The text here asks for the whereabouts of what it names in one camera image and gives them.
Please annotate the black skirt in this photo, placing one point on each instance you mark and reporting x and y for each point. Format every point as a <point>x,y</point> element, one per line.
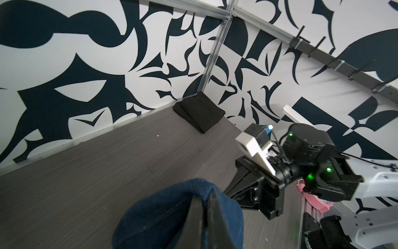
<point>199,111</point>

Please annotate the grey wall hook rack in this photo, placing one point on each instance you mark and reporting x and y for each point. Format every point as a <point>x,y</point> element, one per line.
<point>371,61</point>

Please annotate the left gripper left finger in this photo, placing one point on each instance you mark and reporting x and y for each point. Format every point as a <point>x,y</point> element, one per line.
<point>192,234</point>

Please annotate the white shelf stand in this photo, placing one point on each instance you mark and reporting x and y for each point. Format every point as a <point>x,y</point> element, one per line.
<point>295,116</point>

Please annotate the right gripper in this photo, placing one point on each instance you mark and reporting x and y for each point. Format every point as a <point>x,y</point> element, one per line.
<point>254,188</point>

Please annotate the pink alarm clock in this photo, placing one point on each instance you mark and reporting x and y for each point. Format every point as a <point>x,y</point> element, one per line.
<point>320,205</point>

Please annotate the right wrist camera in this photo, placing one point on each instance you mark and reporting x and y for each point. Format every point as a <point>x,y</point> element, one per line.
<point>254,142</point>

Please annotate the aluminium frame crossbar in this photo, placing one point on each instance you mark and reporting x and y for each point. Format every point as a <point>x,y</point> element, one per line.
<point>196,7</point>

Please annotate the dark blue denim skirt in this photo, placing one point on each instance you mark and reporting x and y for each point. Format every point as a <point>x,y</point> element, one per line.
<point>156,221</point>

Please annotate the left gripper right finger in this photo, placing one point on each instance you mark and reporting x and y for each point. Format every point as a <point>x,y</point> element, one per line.
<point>221,215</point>

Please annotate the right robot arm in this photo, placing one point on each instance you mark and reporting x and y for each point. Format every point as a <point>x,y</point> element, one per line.
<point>308,159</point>

